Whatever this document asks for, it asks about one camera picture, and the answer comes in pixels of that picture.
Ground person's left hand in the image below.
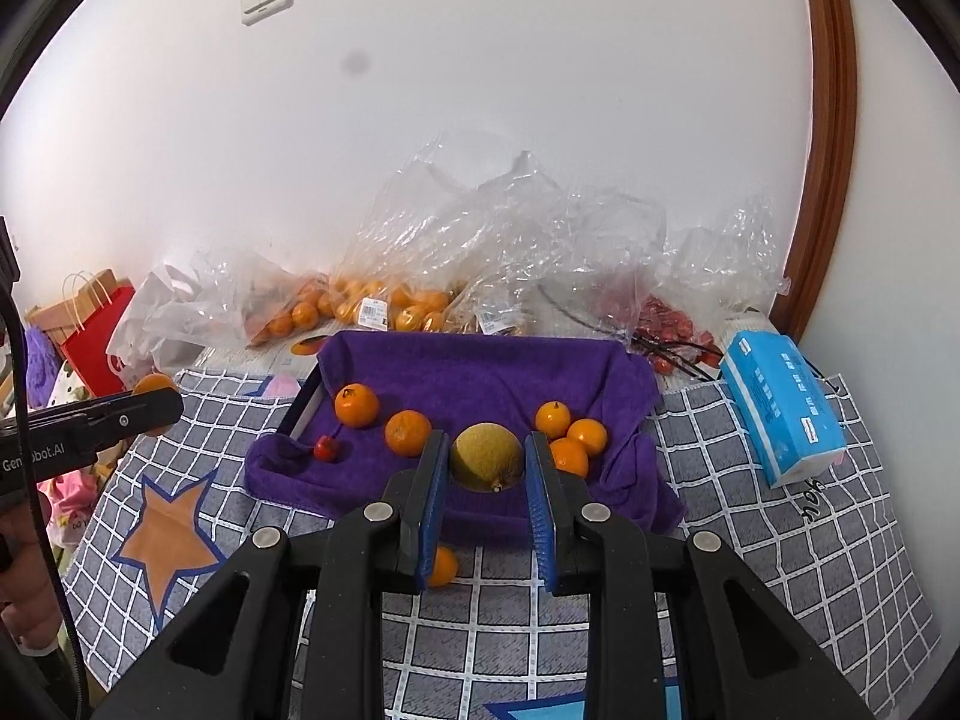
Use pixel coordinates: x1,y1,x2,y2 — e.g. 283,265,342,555
0,499,59,640

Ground pink printed cloth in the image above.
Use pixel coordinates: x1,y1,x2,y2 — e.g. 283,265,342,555
41,457,113,548

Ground black tray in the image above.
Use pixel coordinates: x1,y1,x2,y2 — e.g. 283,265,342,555
277,375,331,443

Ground white floral cloth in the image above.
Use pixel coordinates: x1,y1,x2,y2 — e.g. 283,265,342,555
45,360,98,410

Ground large orange tangerine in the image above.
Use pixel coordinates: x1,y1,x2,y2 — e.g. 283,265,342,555
334,382,381,430
385,409,434,458

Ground pile of bagged tangerines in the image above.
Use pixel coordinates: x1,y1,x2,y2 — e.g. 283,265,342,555
247,277,458,346

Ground large clear plastic bag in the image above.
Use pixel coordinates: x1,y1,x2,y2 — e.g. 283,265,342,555
330,142,668,338

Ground wooden headboard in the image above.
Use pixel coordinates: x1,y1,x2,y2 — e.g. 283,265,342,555
26,300,83,346

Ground small yellow-orange citrus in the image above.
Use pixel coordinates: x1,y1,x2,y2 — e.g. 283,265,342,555
133,373,182,438

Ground brown wooden door frame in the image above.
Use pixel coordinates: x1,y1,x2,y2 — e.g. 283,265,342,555
776,0,858,346

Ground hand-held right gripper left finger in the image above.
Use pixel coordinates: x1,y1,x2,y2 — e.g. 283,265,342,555
90,433,451,720

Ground pile of red fruits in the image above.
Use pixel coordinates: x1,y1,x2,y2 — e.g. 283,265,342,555
634,292,721,376

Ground purple fuzzy cloth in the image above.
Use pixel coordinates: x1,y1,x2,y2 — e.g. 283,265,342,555
22,322,65,413

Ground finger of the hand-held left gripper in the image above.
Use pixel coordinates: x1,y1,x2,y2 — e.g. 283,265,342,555
28,388,185,442

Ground purple towel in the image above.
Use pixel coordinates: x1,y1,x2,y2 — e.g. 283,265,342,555
245,330,687,548

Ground red paper bag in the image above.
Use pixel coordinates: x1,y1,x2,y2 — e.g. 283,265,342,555
58,268,137,398

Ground fruit printed sheet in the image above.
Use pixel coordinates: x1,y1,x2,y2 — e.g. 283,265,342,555
176,330,338,400

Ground grey checked star blanket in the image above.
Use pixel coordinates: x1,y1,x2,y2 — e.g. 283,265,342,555
64,367,942,720

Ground small yellow-green fruit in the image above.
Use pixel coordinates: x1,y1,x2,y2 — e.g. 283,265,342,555
448,424,526,494

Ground white plastic bag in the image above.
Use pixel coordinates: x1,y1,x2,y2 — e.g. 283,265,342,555
105,264,218,391

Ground blue tissue pack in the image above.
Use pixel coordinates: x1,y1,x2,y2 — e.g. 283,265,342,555
718,328,848,490

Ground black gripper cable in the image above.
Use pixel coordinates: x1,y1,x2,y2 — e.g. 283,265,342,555
0,289,95,713

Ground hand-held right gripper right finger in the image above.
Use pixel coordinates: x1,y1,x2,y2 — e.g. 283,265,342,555
523,433,875,720

